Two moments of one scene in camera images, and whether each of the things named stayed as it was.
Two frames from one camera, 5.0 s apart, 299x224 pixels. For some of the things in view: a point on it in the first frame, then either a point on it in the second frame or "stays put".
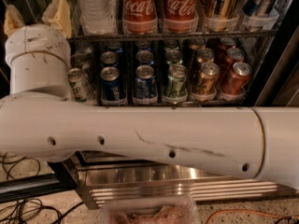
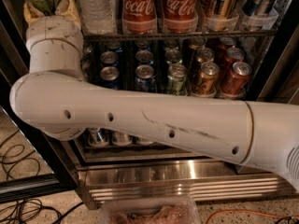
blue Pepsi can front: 113,90 stays put
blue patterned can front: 145,91 stays put
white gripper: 36,39 → 53,29
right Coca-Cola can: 180,11 stays put
